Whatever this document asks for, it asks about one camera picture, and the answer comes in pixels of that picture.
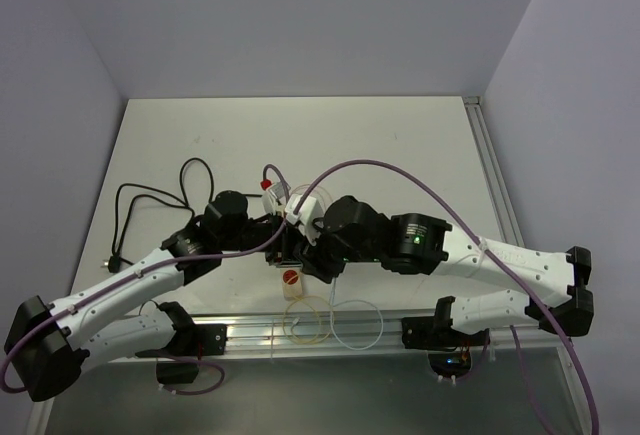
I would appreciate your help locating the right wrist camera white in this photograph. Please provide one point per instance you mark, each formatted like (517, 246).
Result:
(302, 220)

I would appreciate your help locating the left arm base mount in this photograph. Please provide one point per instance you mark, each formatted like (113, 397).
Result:
(182, 362)

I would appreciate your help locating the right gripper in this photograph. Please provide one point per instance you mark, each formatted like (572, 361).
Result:
(316, 261)

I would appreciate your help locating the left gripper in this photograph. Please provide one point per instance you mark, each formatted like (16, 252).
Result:
(281, 253)

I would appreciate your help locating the aluminium front rail frame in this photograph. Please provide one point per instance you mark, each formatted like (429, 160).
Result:
(280, 335)

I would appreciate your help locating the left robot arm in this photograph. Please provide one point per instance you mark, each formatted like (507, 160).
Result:
(50, 345)

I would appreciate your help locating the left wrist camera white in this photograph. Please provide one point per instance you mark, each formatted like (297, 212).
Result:
(274, 197)

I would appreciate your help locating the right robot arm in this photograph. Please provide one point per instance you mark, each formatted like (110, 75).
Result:
(549, 289)

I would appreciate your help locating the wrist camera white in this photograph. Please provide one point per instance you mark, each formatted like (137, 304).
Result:
(302, 220)
(274, 197)

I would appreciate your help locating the aluminium right side rail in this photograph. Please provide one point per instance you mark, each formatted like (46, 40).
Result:
(503, 208)

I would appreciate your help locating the beige red power strip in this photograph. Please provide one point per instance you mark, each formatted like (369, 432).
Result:
(292, 284)

